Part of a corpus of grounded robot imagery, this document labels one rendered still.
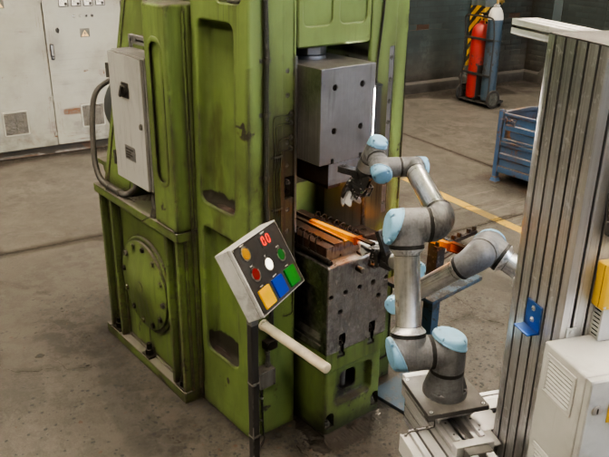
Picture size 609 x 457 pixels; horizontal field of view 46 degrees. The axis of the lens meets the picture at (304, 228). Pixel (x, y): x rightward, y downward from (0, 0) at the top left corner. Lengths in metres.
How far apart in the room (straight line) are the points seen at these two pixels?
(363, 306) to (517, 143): 4.01
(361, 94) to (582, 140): 1.31
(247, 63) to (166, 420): 1.86
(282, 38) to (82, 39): 5.28
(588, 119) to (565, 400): 0.74
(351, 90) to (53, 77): 5.38
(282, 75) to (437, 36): 8.40
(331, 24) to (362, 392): 1.77
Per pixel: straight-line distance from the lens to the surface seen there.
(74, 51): 8.04
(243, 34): 2.84
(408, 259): 2.32
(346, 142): 3.04
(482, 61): 10.58
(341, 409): 3.59
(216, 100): 3.16
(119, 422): 3.80
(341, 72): 2.95
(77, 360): 4.32
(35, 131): 8.09
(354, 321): 3.36
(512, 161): 7.16
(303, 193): 3.61
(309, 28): 2.99
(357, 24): 3.17
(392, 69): 3.36
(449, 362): 2.42
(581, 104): 1.96
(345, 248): 3.23
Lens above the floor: 2.27
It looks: 23 degrees down
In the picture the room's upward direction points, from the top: 1 degrees clockwise
